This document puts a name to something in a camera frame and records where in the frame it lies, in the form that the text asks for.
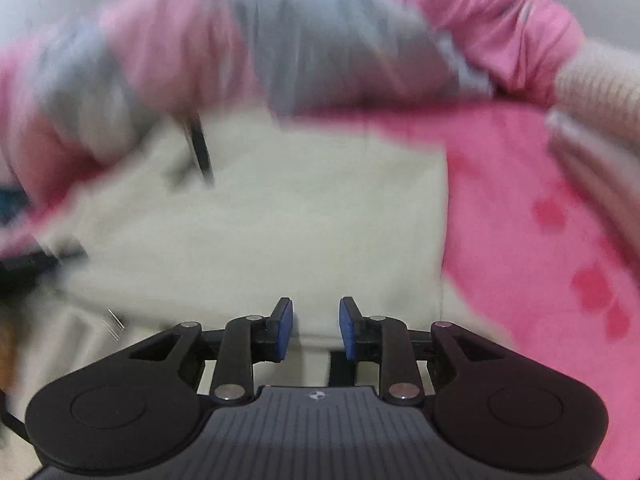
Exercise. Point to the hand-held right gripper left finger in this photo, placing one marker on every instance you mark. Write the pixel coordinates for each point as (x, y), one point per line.
(284, 330)

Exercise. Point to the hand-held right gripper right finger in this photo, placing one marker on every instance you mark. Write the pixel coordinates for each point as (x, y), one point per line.
(346, 332)

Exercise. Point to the cream hoodie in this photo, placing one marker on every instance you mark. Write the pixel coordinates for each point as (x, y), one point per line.
(300, 220)

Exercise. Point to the pink floral bed sheet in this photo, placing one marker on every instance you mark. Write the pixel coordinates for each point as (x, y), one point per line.
(525, 240)

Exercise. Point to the pink grey floral duvet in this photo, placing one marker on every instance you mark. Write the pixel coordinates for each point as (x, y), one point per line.
(200, 45)

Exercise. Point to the folded pale pink garment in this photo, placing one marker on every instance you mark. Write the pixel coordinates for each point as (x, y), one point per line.
(595, 160)

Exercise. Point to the pink dotted quilt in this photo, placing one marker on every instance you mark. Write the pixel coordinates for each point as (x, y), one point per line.
(490, 25)

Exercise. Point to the folded checked waffle cloth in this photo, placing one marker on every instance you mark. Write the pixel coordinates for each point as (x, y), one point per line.
(600, 80)

